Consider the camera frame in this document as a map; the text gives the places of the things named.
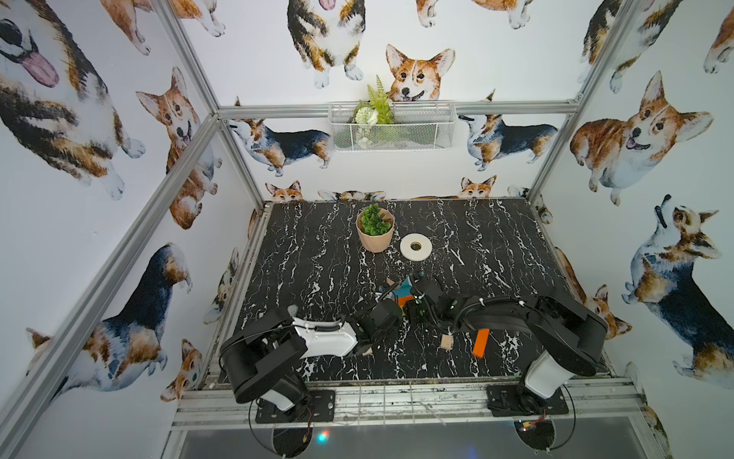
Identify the orange long block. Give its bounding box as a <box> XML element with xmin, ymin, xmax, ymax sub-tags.
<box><xmin>398</xmin><ymin>296</ymin><xmax>415</xmax><ymax>308</ymax></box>
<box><xmin>472</xmin><ymin>329</ymin><xmax>490</xmax><ymax>359</ymax></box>

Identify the natural wood block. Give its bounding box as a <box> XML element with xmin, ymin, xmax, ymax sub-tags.
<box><xmin>440</xmin><ymin>334</ymin><xmax>454</xmax><ymax>351</ymax></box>

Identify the teal long block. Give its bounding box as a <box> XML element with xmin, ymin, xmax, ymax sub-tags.
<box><xmin>391</xmin><ymin>285</ymin><xmax>411</xmax><ymax>298</ymax></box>

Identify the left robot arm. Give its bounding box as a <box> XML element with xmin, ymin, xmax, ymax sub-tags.
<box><xmin>219</xmin><ymin>298</ymin><xmax>403</xmax><ymax>412</ymax></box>

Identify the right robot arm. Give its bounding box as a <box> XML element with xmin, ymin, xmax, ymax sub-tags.
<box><xmin>404</xmin><ymin>273</ymin><xmax>608</xmax><ymax>401</ymax></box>

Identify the white tape roll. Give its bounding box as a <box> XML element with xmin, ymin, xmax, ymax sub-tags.
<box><xmin>399</xmin><ymin>233</ymin><xmax>433</xmax><ymax>262</ymax></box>

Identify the pink potted green plant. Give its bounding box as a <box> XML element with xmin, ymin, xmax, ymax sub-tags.
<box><xmin>356</xmin><ymin>203</ymin><xmax>395</xmax><ymax>254</ymax></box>

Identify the green fern with white flower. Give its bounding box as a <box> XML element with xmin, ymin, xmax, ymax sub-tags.
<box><xmin>350</xmin><ymin>76</ymin><xmax>395</xmax><ymax>149</ymax></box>

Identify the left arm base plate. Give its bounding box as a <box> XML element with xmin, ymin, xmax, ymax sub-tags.
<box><xmin>255</xmin><ymin>390</ymin><xmax>336</xmax><ymax>424</ymax></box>

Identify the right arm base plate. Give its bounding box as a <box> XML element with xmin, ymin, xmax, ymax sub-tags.
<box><xmin>486</xmin><ymin>384</ymin><xmax>570</xmax><ymax>417</ymax></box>

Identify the white wire wall basket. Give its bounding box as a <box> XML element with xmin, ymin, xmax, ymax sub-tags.
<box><xmin>328</xmin><ymin>101</ymin><xmax>458</xmax><ymax>152</ymax></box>

